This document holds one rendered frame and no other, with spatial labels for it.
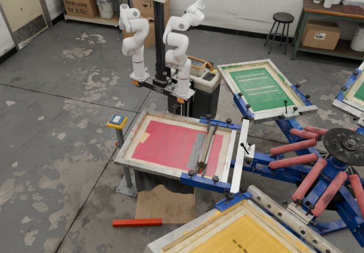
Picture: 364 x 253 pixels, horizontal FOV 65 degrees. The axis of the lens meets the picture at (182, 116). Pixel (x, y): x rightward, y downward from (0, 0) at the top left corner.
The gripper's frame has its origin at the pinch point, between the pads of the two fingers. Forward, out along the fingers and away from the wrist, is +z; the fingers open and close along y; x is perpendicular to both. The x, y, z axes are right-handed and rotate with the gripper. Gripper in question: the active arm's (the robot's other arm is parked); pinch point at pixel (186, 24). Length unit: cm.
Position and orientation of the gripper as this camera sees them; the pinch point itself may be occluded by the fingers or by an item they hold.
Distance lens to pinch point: 245.9
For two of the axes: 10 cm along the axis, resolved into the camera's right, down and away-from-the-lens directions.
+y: -3.8, -9.2, 1.0
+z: -3.8, 2.5, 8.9
